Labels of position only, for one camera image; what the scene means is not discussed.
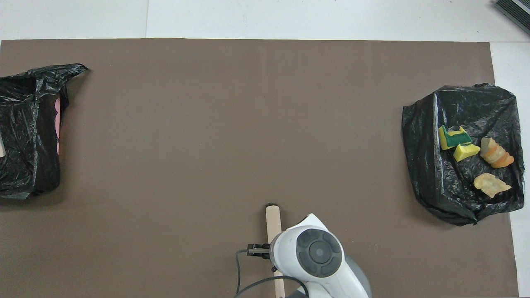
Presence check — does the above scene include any black trash bag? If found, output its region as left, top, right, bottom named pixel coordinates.
left=0, top=63, right=89, bottom=200
left=401, top=83, right=525, bottom=226

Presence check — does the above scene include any small yellow sponge piece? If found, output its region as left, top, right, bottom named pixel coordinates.
left=453, top=142, right=477, bottom=163

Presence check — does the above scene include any brown table mat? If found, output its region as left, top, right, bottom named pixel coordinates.
left=0, top=38, right=519, bottom=298

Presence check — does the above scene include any dark grey ribbed object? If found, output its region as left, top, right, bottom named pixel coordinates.
left=494, top=0, right=530, bottom=36

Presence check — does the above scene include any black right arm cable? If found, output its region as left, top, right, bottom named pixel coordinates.
left=235, top=243, right=309, bottom=298

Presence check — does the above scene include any beige brush with black bristles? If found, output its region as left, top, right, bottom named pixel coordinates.
left=265, top=203, right=286, bottom=298

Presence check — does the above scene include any pale striped bread chunk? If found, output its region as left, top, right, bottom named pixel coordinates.
left=479, top=137, right=515, bottom=168

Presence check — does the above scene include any pink plastic bin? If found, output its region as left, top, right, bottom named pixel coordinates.
left=53, top=96, right=63, bottom=154

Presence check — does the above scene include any pale yellow bread chunk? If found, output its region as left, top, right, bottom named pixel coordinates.
left=473, top=173, right=513, bottom=199

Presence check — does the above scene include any notched yellow green sponge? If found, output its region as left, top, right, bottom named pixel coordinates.
left=438, top=125, right=472, bottom=151

